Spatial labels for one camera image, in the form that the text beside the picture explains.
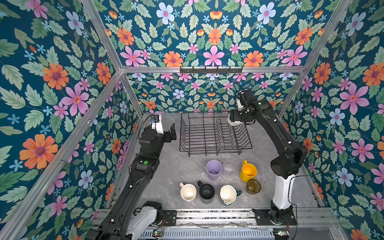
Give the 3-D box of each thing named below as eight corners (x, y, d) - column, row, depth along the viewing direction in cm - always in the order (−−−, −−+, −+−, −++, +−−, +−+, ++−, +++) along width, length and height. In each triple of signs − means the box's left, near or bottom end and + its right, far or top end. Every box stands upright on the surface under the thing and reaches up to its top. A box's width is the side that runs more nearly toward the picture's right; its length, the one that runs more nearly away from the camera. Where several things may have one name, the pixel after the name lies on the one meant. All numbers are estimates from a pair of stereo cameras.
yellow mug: (238, 180, 87) (241, 174, 80) (241, 166, 93) (244, 160, 86) (251, 185, 86) (255, 179, 78) (253, 170, 91) (258, 164, 84)
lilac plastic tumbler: (212, 184, 86) (213, 176, 76) (204, 173, 91) (204, 163, 81) (223, 177, 89) (225, 168, 79) (214, 166, 94) (216, 156, 83)
